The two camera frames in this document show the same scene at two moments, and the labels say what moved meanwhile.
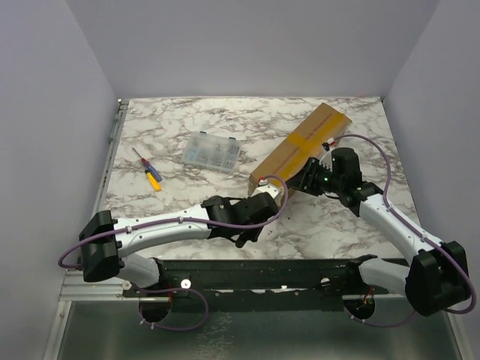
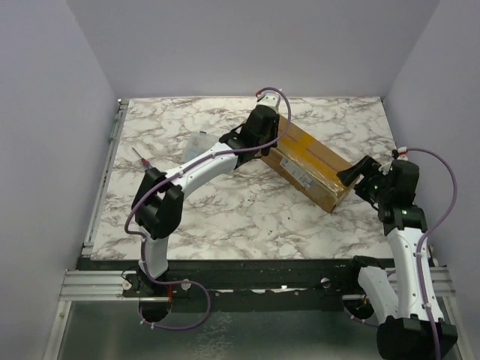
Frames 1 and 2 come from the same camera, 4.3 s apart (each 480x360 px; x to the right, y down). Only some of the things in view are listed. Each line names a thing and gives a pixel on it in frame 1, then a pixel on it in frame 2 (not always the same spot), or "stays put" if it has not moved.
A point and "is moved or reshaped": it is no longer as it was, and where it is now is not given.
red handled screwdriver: [145, 163] stays put
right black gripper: [305, 180] -> [366, 173]
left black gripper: [253, 235] -> [272, 131]
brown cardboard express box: [325, 124] is moved or reshaped
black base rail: [265, 284] stays put
